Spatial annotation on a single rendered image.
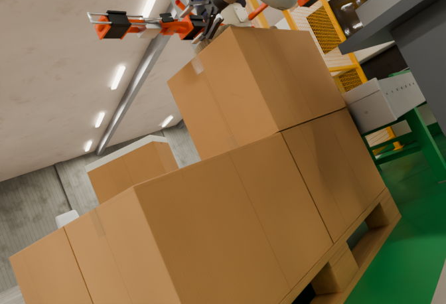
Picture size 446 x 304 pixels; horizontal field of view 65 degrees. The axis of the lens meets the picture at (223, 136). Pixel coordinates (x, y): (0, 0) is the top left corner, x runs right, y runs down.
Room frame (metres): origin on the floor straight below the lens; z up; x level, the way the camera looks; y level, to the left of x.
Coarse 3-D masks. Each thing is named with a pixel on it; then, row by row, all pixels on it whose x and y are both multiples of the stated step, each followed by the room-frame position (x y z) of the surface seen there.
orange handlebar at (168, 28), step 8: (264, 8) 1.42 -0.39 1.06; (248, 16) 1.47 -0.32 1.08; (96, 24) 1.03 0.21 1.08; (168, 24) 1.20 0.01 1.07; (176, 24) 1.23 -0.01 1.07; (184, 24) 1.26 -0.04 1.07; (128, 32) 1.13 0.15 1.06; (136, 32) 1.15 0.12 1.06; (160, 32) 1.22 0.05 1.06; (168, 32) 1.24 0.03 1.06; (176, 32) 1.28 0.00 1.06
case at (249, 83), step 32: (224, 32) 1.17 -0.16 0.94; (256, 32) 1.26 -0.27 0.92; (288, 32) 1.44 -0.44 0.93; (192, 64) 1.30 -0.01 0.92; (224, 64) 1.21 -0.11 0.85; (256, 64) 1.18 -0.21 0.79; (288, 64) 1.34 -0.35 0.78; (320, 64) 1.55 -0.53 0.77; (192, 96) 1.34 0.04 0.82; (224, 96) 1.25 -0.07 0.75; (256, 96) 1.16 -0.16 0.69; (288, 96) 1.26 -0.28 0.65; (320, 96) 1.44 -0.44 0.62; (192, 128) 1.39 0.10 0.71; (224, 128) 1.29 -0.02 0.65; (256, 128) 1.20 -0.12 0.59; (288, 128) 1.22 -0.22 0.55
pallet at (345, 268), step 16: (384, 192) 1.57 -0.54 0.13; (368, 208) 1.41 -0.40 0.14; (384, 208) 1.51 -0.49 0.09; (352, 224) 1.28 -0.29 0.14; (368, 224) 1.56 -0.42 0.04; (384, 224) 1.52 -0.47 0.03; (336, 240) 1.18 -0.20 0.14; (368, 240) 1.43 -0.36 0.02; (384, 240) 1.41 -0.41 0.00; (336, 256) 1.14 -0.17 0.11; (352, 256) 1.21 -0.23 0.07; (368, 256) 1.28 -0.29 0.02; (320, 272) 1.13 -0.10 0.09; (336, 272) 1.11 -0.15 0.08; (352, 272) 1.17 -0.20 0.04; (304, 288) 0.98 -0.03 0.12; (320, 288) 1.15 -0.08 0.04; (336, 288) 1.11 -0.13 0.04; (352, 288) 1.14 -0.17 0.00
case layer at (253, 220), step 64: (320, 128) 1.36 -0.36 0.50; (128, 192) 0.72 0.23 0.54; (192, 192) 0.81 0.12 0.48; (256, 192) 0.97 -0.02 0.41; (320, 192) 1.20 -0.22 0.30; (64, 256) 1.01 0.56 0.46; (128, 256) 0.79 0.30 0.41; (192, 256) 0.76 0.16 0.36; (256, 256) 0.89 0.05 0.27; (320, 256) 1.08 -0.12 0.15
